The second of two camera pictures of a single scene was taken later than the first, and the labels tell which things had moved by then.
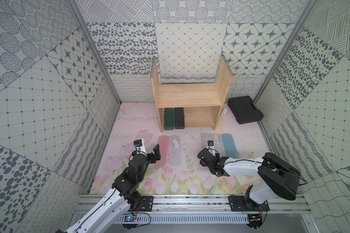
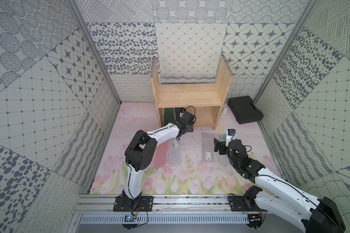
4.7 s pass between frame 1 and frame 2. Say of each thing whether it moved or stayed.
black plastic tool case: stayed
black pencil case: moved
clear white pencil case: stayed
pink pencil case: stayed
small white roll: stayed
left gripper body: moved
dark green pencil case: stayed
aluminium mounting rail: stayed
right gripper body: moved
